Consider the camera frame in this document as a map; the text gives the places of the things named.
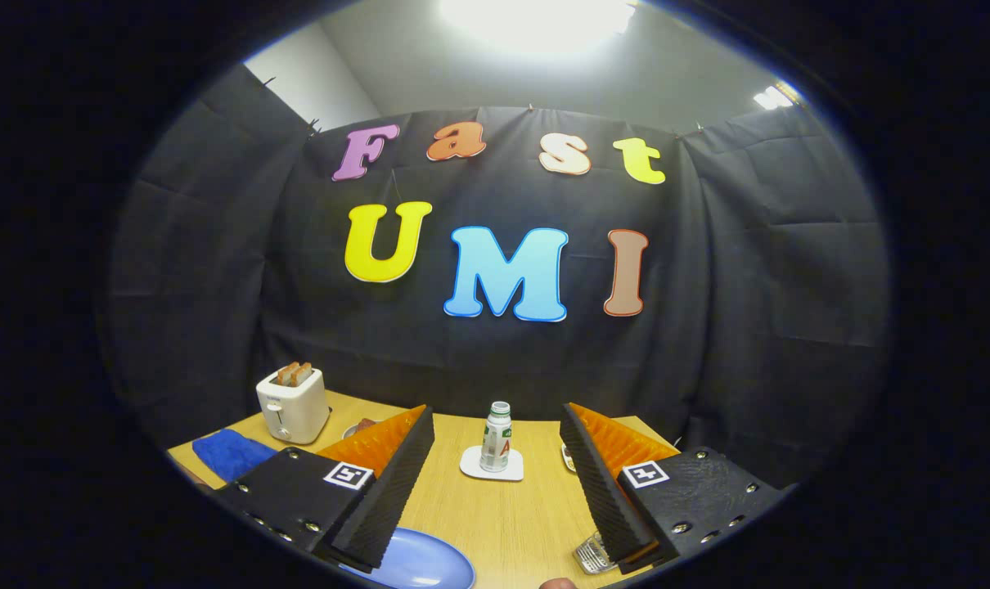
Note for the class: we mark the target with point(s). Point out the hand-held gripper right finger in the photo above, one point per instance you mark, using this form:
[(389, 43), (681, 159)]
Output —
[(605, 499)]

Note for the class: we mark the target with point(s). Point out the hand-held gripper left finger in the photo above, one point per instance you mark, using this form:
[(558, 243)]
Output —
[(384, 499)]

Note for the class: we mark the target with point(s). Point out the white divided dish of beans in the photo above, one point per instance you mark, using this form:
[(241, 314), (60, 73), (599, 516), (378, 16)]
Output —
[(568, 458)]

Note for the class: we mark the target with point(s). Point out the blue plate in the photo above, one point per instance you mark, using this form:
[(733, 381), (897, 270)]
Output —
[(421, 564)]

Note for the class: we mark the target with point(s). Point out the plate of food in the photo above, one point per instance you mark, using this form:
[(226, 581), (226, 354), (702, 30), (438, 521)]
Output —
[(360, 427)]

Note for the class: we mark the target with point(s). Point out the white square coaster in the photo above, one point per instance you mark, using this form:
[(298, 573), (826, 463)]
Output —
[(472, 466)]

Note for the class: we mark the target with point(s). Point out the small white drink bottle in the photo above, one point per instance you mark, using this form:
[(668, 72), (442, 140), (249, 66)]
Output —
[(496, 442)]

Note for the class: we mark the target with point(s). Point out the white toaster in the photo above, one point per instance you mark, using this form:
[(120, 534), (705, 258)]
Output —
[(294, 413)]

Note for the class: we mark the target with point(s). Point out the toast slice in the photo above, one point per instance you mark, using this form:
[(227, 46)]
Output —
[(285, 374), (303, 374)]

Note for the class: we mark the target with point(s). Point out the blue cloth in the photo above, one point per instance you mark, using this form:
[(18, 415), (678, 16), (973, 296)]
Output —
[(229, 454)]

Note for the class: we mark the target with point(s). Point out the small ceiling light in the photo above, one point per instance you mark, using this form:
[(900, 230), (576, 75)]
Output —
[(773, 98)]

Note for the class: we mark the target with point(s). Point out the large ceiling light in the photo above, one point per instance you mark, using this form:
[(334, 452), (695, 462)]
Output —
[(536, 20)]

